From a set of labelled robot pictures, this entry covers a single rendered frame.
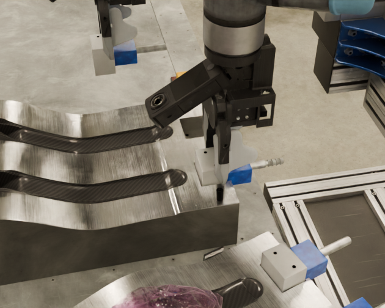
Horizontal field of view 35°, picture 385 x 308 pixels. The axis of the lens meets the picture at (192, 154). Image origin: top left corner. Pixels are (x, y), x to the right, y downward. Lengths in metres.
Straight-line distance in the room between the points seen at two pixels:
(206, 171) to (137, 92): 0.39
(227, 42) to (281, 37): 2.24
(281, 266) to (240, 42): 0.29
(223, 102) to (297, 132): 1.62
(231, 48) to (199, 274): 0.29
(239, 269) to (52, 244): 0.25
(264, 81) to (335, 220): 1.04
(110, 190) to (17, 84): 0.45
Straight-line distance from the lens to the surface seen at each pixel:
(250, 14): 0.71
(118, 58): 1.06
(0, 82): 1.29
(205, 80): 0.76
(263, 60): 0.77
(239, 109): 0.78
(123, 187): 0.89
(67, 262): 0.88
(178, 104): 0.77
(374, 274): 1.68
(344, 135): 2.40
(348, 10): 0.70
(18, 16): 1.52
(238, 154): 0.83
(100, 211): 0.86
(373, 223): 1.80
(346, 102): 2.58
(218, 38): 0.72
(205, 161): 0.87
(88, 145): 0.97
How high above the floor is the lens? 1.50
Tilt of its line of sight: 42 degrees down
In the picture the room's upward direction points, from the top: straight up
